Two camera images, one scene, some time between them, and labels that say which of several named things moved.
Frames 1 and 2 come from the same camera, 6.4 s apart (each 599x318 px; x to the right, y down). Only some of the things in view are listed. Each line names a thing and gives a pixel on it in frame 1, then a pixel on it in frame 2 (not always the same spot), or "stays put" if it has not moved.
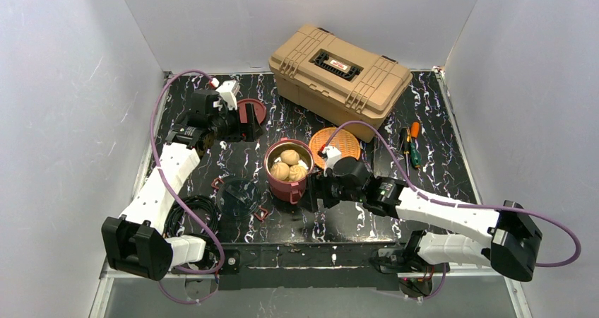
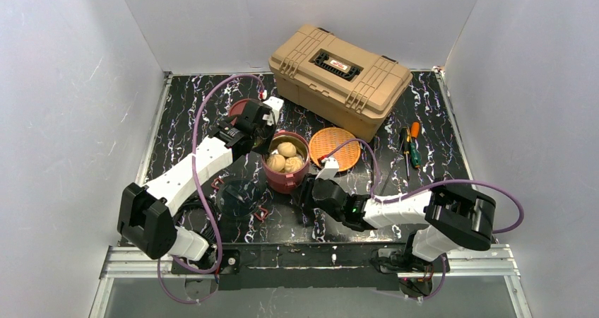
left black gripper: (246, 124) → (258, 121)
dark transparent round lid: (239, 199) stays put
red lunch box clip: (263, 216) stays put
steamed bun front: (280, 171) → (275, 162)
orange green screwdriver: (414, 148) stays put
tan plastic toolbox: (338, 78) stays put
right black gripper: (321, 192) → (308, 196)
